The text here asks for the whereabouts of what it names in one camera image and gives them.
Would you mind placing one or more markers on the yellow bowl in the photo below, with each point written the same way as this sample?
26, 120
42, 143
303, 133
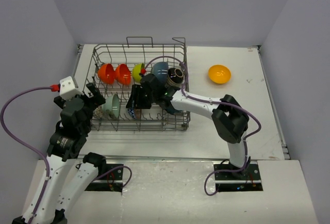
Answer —
219, 74

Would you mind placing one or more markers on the glossy teal blue bowl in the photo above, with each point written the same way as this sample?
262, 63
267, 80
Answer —
171, 110

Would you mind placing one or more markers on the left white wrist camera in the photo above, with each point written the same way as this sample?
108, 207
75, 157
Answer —
68, 88

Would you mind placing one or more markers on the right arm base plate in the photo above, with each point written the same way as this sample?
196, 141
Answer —
250, 180

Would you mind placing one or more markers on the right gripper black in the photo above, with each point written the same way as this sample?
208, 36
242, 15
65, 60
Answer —
134, 102

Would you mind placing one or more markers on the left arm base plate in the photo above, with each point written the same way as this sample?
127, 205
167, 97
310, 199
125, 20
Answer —
111, 182

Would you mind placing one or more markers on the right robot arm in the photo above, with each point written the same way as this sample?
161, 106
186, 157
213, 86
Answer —
227, 115

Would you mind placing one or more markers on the matte blue bowl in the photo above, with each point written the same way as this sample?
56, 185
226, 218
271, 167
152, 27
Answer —
160, 70

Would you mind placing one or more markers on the orange bowl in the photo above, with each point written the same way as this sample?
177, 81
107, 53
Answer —
123, 74
106, 73

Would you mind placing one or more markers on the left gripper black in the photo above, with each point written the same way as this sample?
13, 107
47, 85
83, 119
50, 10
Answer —
99, 98

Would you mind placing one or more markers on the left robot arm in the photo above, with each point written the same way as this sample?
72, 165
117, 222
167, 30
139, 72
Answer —
53, 200

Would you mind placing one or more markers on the grey wire dish rack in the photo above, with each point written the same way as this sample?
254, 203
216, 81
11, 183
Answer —
137, 50

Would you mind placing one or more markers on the black patterned bowl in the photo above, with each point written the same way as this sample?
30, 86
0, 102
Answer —
175, 78

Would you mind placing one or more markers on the lime green bowl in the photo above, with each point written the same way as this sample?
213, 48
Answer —
136, 72

